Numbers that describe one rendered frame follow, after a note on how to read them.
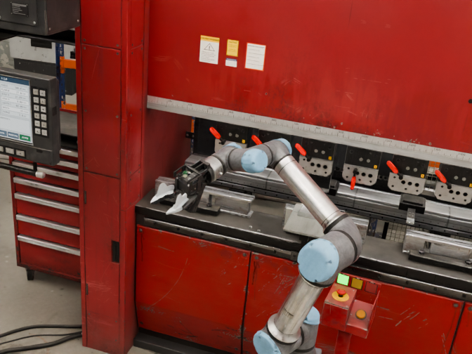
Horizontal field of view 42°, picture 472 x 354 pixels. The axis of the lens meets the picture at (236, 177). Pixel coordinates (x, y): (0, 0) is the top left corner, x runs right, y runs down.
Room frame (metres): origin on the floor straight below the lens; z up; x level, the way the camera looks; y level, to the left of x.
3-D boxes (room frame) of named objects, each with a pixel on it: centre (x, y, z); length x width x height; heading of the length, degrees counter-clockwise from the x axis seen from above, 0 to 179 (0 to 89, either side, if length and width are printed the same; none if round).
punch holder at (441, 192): (2.43, -0.94, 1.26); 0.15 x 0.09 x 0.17; 75
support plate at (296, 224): (2.44, -0.34, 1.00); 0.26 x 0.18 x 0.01; 165
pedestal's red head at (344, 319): (2.18, -0.54, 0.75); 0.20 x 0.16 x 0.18; 69
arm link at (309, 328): (1.76, -0.27, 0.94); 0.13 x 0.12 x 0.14; 138
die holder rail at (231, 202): (2.72, 0.15, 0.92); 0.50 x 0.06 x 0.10; 75
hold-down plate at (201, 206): (2.68, 0.21, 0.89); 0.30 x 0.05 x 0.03; 75
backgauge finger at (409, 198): (2.62, -0.84, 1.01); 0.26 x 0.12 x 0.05; 165
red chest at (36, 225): (3.30, 0.98, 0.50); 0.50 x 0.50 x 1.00; 75
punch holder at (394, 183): (2.48, -0.74, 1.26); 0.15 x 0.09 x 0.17; 75
